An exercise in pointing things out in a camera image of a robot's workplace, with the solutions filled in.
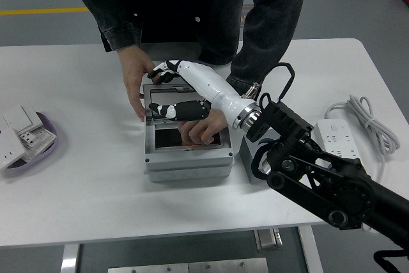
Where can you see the person's right hand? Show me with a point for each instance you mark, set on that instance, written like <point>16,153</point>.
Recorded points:
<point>134,71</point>

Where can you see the person's left hand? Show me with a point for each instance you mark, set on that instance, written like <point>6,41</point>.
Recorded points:
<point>207,127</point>

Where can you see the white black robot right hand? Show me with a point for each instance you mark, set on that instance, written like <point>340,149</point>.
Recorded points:
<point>207,82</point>

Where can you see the grey box with clear lid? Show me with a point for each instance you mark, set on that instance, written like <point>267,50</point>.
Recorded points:
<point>188,167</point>

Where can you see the person's left forearm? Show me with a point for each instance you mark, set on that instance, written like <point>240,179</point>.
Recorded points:
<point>265,52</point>

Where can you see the person's right forearm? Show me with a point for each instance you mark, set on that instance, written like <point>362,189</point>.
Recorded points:
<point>119,33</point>

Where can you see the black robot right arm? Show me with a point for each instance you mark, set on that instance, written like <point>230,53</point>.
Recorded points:
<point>351,190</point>

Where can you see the grey cube with round hole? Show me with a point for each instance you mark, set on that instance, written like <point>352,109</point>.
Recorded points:
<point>247,161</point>

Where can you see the person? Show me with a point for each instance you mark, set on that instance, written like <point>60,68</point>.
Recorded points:
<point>179,7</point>

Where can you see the white dotted panel piece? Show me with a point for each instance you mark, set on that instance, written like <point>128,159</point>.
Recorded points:
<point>44,135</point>

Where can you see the purple tray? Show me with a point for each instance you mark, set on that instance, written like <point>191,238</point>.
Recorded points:
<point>48,154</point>

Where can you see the small white socket module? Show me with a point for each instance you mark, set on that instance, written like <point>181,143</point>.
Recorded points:
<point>28,138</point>

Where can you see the white table leg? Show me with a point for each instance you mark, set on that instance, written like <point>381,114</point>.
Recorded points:
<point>311,254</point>
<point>69,258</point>

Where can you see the white double switch plate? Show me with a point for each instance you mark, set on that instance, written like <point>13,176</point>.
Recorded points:
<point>19,117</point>

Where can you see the grey metal table bracket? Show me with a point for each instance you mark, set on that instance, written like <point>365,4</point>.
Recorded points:
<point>268,239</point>

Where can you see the metal base plate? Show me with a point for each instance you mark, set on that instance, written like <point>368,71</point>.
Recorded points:
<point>188,266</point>

